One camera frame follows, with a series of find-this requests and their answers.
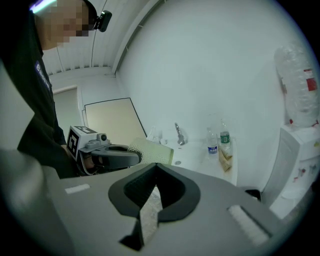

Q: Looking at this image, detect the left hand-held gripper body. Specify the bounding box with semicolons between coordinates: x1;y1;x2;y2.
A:
66;125;111;176

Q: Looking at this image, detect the person's left hand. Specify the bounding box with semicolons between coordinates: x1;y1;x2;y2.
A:
83;152;101;174

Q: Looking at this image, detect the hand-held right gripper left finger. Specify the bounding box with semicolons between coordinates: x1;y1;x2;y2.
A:
43;162;158;256

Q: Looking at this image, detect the person's head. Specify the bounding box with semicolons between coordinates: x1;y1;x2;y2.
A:
34;0;97;51

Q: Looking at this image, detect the short beige tube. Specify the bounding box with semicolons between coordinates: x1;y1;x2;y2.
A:
221;146;234;161

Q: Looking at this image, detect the chrome faucet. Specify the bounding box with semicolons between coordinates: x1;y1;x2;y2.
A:
174;122;188;146

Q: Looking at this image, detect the black head-mounted camera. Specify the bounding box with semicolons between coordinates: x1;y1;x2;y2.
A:
93;9;113;33

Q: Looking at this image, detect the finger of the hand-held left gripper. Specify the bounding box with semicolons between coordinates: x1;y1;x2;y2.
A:
91;149;141;169
104;144;131;152

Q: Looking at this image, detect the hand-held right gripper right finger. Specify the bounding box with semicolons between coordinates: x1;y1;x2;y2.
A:
147;162;286;256

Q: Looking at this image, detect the white sink basin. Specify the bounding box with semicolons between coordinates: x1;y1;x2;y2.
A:
159;136;238;186

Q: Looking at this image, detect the person's black shirt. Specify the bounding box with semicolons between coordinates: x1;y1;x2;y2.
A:
0;0;83;180

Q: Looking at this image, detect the large clear water jug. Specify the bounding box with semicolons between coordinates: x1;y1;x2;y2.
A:
273;43;320;128

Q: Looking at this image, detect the white plastic bag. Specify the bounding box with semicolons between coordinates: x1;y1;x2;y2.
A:
146;126;163;145

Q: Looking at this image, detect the beige board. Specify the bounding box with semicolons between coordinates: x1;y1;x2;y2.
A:
84;97;147;148

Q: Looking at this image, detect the green label water bottle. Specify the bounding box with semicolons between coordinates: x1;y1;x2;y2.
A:
219;118;232;151

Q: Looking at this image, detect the white water dispenser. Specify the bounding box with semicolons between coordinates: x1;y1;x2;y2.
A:
262;124;320;221

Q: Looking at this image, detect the yellow-green sponge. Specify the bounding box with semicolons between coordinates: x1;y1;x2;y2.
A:
128;137;175;165

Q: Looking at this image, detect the blue label water bottle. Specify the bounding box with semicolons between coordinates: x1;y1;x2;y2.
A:
206;127;219;156

